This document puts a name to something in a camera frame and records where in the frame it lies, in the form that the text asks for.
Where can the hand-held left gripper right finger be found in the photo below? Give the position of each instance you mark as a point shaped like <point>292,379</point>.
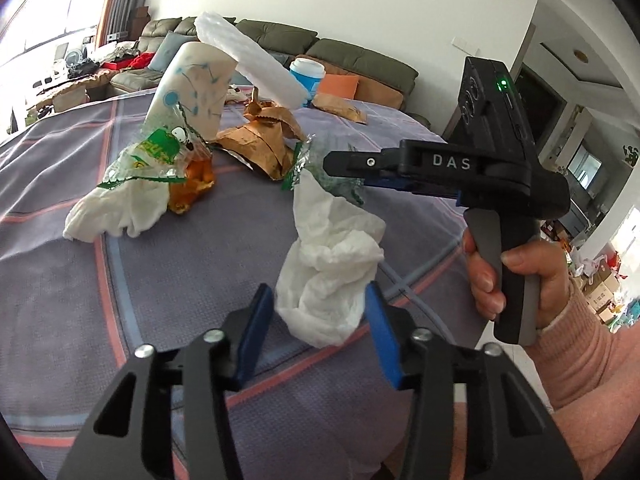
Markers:
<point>382,335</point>

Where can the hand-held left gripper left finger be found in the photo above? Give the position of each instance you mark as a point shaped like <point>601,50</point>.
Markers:
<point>255,330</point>

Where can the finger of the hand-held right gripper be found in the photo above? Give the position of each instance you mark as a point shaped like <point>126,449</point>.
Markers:
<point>387,183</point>
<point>360,162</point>

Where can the gold foil packet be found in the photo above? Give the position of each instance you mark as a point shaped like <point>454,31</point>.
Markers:
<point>340,106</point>

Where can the green silver wrapper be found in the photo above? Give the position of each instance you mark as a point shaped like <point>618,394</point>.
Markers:
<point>300,160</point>

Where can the white tissue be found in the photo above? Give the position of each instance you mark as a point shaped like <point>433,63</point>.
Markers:
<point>325,270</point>
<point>115,210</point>

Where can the brown packet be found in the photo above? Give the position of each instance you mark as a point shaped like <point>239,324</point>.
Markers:
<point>272,115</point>
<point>250,147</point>

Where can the orange peel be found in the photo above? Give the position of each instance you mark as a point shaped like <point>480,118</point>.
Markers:
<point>192,185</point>

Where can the white blue-patterned paper cup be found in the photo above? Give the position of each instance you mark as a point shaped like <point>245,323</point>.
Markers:
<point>195,90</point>

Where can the green white snack wrapper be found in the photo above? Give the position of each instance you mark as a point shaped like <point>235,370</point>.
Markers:
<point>155,150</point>

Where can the person's right forearm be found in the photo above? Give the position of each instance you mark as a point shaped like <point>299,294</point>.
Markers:
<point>590,370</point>

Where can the person's right hand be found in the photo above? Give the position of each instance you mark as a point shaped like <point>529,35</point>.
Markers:
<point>482,285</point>

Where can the orange cushion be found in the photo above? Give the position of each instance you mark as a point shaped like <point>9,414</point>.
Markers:
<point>340,85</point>

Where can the blue paper cup white lid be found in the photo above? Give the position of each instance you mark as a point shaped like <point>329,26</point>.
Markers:
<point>307,82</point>

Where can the olive green sofa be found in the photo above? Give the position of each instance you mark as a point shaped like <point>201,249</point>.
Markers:
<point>350,57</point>

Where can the plaid grey tablecloth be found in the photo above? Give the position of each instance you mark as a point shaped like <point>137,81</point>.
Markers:
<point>150,310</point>

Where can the teal cushion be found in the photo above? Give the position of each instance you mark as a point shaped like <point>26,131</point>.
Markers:
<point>279,60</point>
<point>170,52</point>

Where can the open cardboard box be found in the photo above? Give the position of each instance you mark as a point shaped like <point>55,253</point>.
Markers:
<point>602,290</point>

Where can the red cloth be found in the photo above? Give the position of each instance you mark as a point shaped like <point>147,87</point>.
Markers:
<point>142,60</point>

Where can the pile of clothes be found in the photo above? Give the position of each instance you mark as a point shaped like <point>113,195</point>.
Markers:
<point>107,57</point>

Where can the grey orange curtain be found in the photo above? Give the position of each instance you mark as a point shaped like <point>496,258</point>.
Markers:
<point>127,0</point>

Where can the white washing machine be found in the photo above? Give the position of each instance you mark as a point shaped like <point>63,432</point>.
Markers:
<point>75,55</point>

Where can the large window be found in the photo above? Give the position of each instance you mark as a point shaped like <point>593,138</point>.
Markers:
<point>55,15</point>

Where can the white wall switch plate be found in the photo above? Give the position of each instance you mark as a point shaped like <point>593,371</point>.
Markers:
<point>464,45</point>

